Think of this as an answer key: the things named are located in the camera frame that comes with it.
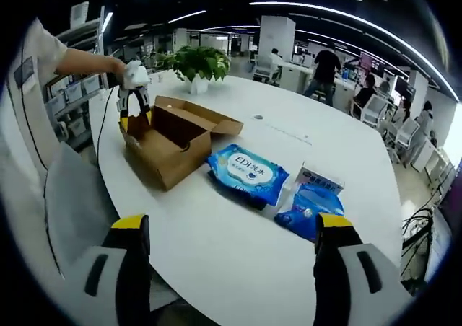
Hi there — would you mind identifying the person's white shirt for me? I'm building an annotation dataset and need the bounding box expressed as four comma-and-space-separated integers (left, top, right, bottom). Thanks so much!
0, 17, 69, 233

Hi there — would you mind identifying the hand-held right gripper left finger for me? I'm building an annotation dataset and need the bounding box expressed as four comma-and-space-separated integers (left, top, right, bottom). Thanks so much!
59, 213, 152, 326

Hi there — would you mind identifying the grey mesh office chair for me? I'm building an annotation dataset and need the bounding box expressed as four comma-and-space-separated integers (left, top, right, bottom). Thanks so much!
45, 141, 120, 280

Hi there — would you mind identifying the brown cardboard shoe box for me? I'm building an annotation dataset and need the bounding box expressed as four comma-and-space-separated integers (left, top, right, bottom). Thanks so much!
118, 94, 245, 192

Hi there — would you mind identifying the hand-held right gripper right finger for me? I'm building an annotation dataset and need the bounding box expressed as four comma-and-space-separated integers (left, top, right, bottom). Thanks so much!
313, 212, 414, 326

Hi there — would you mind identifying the green potted plant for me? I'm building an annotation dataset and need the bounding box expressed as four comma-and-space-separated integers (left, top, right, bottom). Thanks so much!
164, 45, 232, 95

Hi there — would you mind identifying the chest-worn device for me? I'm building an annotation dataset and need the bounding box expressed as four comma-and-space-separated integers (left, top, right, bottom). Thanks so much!
13, 56, 36, 86

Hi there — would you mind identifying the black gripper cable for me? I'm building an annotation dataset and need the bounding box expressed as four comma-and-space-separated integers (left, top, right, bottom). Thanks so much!
94, 83, 121, 169

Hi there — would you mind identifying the light blue wet wipes pack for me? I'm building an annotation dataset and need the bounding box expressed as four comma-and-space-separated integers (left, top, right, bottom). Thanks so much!
205, 144, 291, 208

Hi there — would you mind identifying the blue plastic bag pack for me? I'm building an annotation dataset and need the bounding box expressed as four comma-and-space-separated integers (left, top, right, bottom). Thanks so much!
274, 183, 346, 242

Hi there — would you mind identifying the small white carton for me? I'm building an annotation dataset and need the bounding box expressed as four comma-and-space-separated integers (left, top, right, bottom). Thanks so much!
295, 162, 346, 193

